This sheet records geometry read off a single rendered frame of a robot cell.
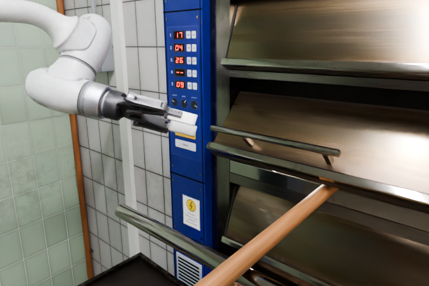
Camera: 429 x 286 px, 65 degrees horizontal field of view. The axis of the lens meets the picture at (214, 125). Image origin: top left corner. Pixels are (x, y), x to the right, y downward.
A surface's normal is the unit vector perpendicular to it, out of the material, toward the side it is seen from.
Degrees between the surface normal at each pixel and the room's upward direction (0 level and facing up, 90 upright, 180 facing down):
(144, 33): 90
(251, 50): 70
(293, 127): 47
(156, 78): 90
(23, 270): 90
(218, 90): 90
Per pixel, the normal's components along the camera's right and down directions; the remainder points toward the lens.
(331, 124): -0.47, -0.53
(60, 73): 0.10, -0.47
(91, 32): 0.65, -0.18
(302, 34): -0.61, -0.15
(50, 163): 0.76, 0.15
